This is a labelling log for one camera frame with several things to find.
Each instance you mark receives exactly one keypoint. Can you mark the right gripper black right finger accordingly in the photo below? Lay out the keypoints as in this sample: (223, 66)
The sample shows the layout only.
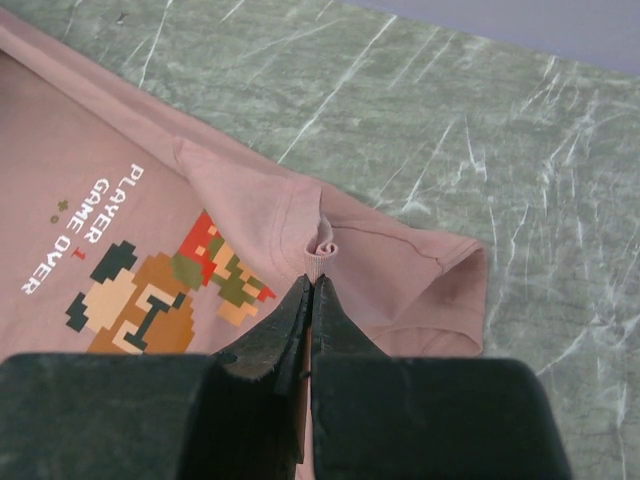
(375, 416)

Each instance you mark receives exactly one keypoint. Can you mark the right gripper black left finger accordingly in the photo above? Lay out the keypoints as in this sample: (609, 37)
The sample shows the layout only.
(235, 414)

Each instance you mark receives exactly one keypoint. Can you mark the pink printed t shirt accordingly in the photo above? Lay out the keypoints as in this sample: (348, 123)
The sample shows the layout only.
(128, 227)

